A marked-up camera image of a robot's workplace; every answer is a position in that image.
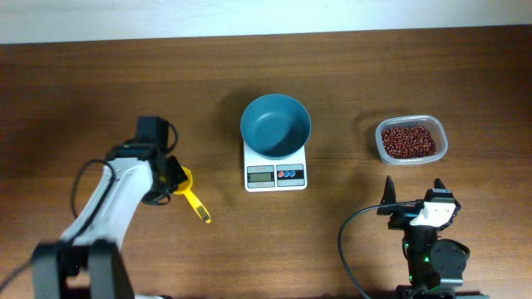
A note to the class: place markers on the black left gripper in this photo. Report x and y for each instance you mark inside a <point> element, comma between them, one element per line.
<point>175,175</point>

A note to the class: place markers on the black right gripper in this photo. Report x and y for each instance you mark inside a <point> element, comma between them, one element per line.
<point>401,213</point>

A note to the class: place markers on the yellow plastic measuring scoop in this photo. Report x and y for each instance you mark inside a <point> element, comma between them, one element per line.
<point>185,189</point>

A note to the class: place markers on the clear container of red beans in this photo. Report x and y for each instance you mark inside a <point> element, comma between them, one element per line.
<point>410,140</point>

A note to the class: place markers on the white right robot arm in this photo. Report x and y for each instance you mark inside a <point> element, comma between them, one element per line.
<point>435,264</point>

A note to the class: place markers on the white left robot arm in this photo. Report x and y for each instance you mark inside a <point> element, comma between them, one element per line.
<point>86,261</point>

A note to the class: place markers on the white digital kitchen scale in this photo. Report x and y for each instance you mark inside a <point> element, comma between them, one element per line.
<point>264,174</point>

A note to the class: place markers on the blue-grey bowl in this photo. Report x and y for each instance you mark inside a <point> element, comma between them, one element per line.
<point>275,126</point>

